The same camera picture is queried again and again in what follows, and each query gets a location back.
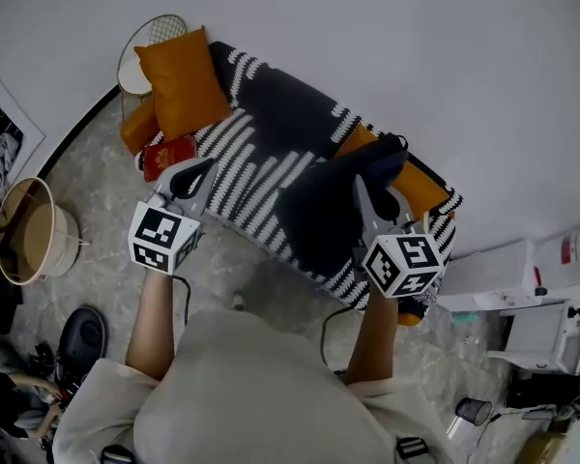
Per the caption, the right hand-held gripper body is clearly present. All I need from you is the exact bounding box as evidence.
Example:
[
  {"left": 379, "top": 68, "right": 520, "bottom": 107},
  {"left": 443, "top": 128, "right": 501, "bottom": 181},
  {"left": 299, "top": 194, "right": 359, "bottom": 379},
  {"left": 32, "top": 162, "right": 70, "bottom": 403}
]
[{"left": 351, "top": 174, "right": 446, "bottom": 300}]

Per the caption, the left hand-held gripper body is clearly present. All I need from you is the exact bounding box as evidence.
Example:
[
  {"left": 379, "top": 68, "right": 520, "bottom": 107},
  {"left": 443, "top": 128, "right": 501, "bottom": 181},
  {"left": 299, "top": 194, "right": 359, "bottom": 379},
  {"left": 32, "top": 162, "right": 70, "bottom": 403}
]
[{"left": 128, "top": 157, "right": 219, "bottom": 277}]

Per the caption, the black backpack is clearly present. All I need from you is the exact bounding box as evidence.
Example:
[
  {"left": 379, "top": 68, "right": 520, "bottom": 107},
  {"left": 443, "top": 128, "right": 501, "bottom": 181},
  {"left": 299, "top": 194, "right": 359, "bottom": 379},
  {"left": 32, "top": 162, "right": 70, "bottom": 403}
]
[{"left": 274, "top": 131, "right": 412, "bottom": 279}]

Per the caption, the person's right forearm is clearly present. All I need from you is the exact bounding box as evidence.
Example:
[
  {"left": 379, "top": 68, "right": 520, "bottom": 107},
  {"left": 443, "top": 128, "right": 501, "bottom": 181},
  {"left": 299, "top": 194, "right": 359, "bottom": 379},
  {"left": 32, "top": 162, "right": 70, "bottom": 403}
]
[{"left": 344, "top": 286, "right": 400, "bottom": 387}]

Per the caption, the person's left forearm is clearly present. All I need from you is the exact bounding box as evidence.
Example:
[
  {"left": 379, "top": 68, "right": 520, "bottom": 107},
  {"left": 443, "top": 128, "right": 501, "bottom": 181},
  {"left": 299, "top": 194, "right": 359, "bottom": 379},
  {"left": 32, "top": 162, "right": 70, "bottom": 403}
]
[{"left": 125, "top": 267, "right": 190, "bottom": 382}]

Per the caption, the red patterned box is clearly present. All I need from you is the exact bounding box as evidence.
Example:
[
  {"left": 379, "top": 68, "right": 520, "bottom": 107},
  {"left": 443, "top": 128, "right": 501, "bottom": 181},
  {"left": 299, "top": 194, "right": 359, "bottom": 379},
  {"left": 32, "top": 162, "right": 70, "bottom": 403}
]
[{"left": 142, "top": 135, "right": 199, "bottom": 184}]

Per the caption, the white cardboard box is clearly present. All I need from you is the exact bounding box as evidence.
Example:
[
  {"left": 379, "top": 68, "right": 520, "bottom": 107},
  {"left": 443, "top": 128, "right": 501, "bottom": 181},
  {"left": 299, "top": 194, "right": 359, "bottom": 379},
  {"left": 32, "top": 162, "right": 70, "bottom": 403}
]
[{"left": 436, "top": 219, "right": 580, "bottom": 312}]

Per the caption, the beige lamp shade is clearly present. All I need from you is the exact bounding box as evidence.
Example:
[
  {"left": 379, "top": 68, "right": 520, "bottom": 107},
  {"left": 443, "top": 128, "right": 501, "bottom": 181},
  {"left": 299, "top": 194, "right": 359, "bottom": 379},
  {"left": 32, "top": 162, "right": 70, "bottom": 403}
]
[{"left": 0, "top": 176, "right": 82, "bottom": 287}]

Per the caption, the white open drawer unit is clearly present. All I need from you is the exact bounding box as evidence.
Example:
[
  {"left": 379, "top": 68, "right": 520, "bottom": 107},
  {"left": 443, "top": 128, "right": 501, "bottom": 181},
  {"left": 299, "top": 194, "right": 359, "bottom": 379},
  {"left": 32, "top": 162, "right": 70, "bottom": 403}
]
[{"left": 486, "top": 297, "right": 580, "bottom": 376}]

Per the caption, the orange cushion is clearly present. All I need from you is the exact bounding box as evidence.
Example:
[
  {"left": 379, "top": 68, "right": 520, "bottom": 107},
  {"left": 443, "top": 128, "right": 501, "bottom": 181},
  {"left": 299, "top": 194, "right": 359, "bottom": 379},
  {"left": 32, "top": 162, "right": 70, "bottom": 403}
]
[{"left": 133, "top": 25, "right": 234, "bottom": 140}]

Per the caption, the black white striped blanket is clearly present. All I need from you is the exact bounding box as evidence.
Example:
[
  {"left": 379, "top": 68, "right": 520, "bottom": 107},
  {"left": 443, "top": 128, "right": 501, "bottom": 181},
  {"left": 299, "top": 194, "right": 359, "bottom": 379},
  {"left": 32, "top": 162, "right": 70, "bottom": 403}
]
[{"left": 134, "top": 41, "right": 465, "bottom": 311}]

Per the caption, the black mesh pen cup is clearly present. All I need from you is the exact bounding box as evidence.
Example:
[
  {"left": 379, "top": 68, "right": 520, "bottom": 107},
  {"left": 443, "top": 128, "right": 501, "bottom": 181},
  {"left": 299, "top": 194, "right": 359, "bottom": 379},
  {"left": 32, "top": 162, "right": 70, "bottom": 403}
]
[{"left": 454, "top": 396, "right": 494, "bottom": 427}]

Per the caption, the framed black white picture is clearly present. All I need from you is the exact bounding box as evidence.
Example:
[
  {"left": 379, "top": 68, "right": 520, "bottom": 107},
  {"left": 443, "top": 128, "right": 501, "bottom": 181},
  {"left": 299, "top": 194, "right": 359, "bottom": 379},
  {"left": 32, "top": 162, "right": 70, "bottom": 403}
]
[{"left": 0, "top": 45, "right": 47, "bottom": 255}]

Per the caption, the person's beige shirt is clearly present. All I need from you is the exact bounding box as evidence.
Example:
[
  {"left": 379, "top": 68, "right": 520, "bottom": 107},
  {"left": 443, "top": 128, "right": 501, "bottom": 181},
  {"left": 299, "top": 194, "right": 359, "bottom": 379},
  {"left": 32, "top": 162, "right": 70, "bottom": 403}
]
[{"left": 51, "top": 308, "right": 465, "bottom": 464}]

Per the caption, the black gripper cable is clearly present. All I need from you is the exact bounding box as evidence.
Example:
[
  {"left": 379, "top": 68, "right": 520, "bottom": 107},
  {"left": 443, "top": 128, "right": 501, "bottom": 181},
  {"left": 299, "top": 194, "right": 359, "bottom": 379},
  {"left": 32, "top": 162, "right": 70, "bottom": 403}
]
[
  {"left": 172, "top": 275, "right": 193, "bottom": 329},
  {"left": 319, "top": 304, "right": 364, "bottom": 369}
]

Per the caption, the gold wire chair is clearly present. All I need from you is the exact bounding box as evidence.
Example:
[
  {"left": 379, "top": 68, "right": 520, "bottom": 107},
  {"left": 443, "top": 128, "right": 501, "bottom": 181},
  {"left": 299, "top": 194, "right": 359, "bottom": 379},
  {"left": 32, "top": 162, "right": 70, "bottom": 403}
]
[{"left": 116, "top": 14, "right": 189, "bottom": 100}]

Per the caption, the black strap buckle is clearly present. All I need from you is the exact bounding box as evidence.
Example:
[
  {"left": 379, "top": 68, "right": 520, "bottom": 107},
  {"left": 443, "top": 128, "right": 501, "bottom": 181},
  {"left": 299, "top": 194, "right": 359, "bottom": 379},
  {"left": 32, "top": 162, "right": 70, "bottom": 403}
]
[
  {"left": 100, "top": 444, "right": 135, "bottom": 464},
  {"left": 394, "top": 436, "right": 430, "bottom": 462}
]

